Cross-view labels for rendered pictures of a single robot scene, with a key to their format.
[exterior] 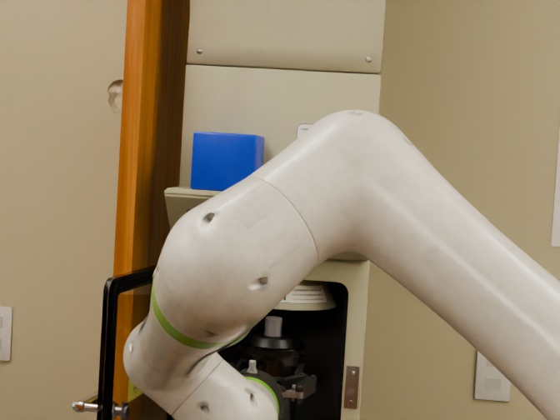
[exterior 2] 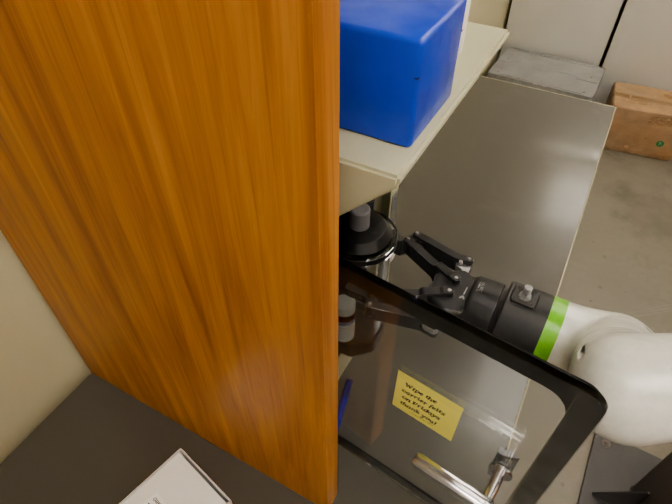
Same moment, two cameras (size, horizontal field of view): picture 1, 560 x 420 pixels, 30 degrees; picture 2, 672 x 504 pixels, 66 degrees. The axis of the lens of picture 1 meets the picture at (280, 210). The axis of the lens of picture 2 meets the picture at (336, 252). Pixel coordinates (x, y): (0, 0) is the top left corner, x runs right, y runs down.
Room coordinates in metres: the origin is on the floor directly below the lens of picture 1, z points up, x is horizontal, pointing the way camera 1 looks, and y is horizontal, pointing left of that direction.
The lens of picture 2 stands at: (1.53, 0.49, 1.75)
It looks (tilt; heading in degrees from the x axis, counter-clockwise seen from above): 45 degrees down; 293
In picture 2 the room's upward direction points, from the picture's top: straight up
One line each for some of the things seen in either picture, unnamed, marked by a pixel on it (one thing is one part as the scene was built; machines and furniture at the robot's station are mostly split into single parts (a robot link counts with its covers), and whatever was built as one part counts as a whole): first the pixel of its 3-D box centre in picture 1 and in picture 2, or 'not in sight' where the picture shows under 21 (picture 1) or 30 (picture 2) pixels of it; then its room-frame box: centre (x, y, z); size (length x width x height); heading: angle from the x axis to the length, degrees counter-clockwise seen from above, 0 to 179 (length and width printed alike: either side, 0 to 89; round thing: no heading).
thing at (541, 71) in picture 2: not in sight; (539, 95); (1.51, -2.69, 0.17); 0.60 x 0.42 x 0.33; 172
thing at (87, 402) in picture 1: (101, 402); (460, 471); (1.49, 0.24, 1.20); 0.10 x 0.05 x 0.03; 167
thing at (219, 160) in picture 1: (228, 162); (383, 59); (1.66, 0.09, 1.56); 0.10 x 0.10 x 0.09; 84
